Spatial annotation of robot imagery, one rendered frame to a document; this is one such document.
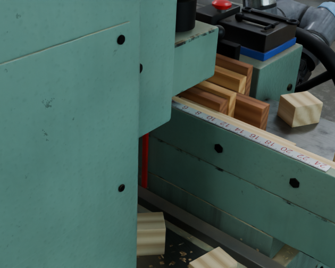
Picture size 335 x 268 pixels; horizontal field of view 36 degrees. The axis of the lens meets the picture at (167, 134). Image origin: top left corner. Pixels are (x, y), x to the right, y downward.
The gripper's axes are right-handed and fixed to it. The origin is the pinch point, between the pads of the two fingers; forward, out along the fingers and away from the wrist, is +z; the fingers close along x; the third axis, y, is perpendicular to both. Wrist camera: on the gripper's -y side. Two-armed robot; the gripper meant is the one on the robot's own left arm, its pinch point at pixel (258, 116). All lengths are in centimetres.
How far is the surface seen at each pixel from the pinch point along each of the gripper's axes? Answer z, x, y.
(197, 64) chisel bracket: 19.9, -10.9, -44.4
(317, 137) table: 16.2, -24.5, -31.2
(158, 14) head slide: 25, -14, -59
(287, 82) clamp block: 6.0, -13.6, -25.8
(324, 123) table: 12.5, -23.4, -28.9
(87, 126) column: 39, -19, -62
